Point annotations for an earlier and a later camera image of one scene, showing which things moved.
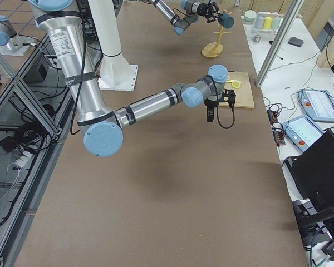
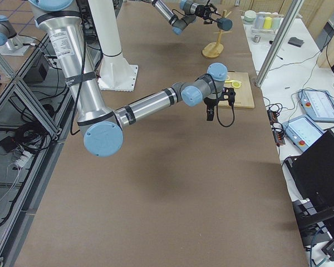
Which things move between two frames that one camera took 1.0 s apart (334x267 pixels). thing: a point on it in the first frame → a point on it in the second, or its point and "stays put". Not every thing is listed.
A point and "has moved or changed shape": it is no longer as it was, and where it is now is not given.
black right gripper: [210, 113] stays put
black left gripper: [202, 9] stays put
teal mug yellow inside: [226, 20] has moved or changed shape
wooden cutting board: [240, 83] stays put
